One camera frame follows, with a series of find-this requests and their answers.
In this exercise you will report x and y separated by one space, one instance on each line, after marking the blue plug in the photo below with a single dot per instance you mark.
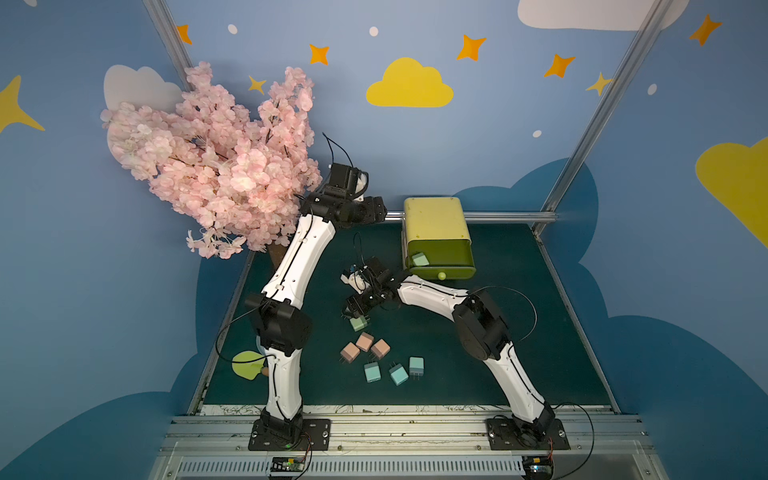
416 366
398 374
372 372

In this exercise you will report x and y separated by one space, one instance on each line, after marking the right controller board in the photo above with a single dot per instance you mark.
535 467

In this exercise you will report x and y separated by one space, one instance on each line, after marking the back aluminium rail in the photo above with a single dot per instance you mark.
476 217

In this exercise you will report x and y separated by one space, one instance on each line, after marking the green yellow brush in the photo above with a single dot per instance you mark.
250 364

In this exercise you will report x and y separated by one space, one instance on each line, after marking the pink plug left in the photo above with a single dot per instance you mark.
349 352

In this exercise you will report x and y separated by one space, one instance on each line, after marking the pink plug right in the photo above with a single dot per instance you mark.
380 349

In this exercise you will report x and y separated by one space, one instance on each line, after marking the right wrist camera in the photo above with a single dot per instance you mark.
356 281

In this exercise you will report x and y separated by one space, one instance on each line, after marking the blue plug middle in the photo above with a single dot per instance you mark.
398 374

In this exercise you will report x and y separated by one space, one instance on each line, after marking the pink plug middle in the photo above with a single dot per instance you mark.
364 342

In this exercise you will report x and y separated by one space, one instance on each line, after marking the blue dustpan scoop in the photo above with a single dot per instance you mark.
259 346

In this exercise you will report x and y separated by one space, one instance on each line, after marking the yellow green drawer cabinet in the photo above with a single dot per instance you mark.
437 228

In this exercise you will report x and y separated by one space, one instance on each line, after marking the pink cherry blossom tree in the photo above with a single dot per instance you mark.
239 175

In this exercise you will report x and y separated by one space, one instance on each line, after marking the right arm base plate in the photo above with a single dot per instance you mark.
511 434

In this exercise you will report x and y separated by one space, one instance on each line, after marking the blue plug left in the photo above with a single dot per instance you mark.
372 372

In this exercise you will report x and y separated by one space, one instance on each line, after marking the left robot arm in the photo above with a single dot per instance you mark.
275 313

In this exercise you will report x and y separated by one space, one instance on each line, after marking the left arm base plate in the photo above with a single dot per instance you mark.
276 435

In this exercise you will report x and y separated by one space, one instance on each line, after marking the controller board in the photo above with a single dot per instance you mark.
287 465
535 467

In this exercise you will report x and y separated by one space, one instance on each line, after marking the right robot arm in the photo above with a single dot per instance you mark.
481 328

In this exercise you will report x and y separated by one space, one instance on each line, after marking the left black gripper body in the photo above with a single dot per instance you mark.
372 210

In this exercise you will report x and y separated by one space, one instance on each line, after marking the green plug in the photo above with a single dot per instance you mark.
419 259
359 323

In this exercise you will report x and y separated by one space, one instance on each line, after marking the pink plug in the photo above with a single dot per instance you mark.
349 352
380 349
364 342

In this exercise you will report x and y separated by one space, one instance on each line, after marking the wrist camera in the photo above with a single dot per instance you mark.
356 281
346 182

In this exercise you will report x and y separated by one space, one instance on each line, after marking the left controller board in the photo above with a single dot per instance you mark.
287 465

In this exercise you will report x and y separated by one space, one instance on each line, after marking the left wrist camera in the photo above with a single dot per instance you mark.
346 182

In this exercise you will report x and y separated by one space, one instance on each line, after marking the blue plug right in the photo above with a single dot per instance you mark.
416 366

